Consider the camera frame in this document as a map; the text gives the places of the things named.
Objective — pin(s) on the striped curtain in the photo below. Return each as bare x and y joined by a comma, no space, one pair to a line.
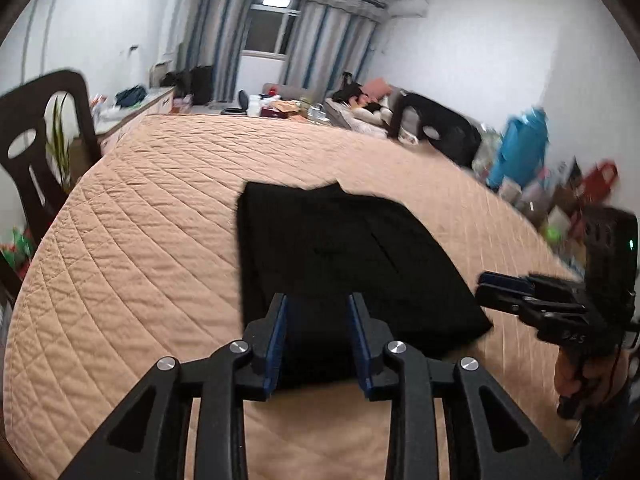
330,45
220,40

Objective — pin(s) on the blue plastic bag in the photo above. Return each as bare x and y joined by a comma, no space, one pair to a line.
520,150

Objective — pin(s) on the black bag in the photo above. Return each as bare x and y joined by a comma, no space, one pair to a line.
175,79

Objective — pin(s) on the white and wood sideboard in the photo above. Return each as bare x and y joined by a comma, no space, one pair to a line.
135,115

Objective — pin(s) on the black chair with oval cutout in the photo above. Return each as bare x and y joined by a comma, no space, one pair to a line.
70,90

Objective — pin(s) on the black pants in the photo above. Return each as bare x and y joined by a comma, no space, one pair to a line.
325,250

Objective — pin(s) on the grey sofa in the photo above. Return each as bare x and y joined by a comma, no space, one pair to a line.
345,112

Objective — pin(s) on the pink pillow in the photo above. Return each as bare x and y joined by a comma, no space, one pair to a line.
376,89

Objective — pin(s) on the red paper bag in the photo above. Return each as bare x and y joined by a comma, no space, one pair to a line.
600,180

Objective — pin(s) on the pile of boxes and bags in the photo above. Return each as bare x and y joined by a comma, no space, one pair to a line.
545,205

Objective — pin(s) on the person's right hand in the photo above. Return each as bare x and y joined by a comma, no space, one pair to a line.
600,370

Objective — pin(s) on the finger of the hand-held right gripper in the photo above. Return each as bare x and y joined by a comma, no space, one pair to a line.
505,282
505,301

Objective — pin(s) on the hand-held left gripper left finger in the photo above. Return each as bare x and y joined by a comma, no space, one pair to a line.
276,345

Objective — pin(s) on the black suitcase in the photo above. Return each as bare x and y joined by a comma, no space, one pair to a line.
202,85

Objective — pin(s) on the beige quilted blanket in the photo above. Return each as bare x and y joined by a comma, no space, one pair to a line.
150,235

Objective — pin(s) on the green houseplant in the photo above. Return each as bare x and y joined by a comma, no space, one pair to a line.
59,145

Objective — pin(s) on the white air conditioner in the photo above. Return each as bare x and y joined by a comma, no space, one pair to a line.
407,7

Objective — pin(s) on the cluttered white coffee table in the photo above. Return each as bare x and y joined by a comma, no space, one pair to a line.
285,107

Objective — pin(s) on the dark blue bag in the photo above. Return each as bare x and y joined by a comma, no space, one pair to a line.
131,96

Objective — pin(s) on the window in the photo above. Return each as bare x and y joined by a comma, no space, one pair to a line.
270,25

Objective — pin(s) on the black chair with curved back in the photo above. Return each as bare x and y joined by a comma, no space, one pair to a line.
450,125

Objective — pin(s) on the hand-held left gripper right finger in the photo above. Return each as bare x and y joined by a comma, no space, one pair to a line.
359,345

